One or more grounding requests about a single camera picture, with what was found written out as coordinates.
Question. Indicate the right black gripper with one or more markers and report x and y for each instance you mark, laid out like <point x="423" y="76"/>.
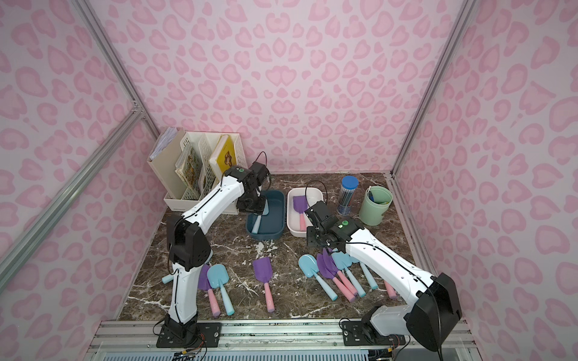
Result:
<point x="314" y="214"/>

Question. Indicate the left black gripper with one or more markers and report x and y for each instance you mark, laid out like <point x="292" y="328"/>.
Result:
<point x="252" y="205"/>

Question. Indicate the teal heart shovel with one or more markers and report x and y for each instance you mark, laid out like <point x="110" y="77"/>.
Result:
<point x="256" y="226"/>

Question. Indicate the purple square shovel pink handle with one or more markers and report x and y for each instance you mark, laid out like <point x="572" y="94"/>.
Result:
<point x="300" y="206"/>

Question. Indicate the white storage box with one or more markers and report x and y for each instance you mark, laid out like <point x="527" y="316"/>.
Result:
<point x="313" y="196"/>

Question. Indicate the dark teal storage box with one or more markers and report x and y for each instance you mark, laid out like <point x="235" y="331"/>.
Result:
<point x="271" y="225"/>

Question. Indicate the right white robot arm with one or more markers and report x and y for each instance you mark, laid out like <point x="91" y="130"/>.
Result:
<point x="432" y="307"/>

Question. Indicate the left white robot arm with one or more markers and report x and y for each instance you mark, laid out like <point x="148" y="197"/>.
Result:
<point x="189" y="248"/>

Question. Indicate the purple pointed shovel upper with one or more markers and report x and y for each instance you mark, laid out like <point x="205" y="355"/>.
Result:
<point x="331" y="266"/>

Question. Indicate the yellow book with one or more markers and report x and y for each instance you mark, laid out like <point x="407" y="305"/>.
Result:
<point x="223" y="157"/>

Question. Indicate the blue lid pen tube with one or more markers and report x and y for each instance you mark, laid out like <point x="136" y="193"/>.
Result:
<point x="349" y="184"/>

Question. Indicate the white file organizer rack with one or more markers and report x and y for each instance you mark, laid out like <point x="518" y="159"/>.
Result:
<point x="204" y="143"/>

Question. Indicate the green cup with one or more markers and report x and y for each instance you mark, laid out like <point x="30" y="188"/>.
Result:
<point x="376" y="202"/>

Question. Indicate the illustrated picture book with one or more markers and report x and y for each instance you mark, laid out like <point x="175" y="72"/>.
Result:
<point x="188" y="168"/>

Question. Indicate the teal pointed shovel far right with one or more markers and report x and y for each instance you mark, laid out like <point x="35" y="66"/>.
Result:
<point x="367" y="273"/>

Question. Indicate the purple square shovel centre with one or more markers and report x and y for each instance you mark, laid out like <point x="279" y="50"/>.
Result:
<point x="263" y="273"/>

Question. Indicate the beige folder with papers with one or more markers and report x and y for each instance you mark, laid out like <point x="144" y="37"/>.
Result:
<point x="165" y="160"/>

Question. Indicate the purple shovel far right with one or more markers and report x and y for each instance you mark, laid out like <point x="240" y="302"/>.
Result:
<point x="392" y="294"/>

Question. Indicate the teal shovel far left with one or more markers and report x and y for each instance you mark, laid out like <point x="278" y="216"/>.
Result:
<point x="168" y="278"/>

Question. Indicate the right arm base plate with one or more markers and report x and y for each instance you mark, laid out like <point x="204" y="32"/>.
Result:
<point x="358" y="333"/>

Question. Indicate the purple shovel pink handle left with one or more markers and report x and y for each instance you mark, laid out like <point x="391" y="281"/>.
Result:
<point x="205" y="285"/>

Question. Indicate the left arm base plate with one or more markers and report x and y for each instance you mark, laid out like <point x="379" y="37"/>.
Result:
<point x="190" y="335"/>

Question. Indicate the aluminium front rail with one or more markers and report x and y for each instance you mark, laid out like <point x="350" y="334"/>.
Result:
<point x="296" y="339"/>

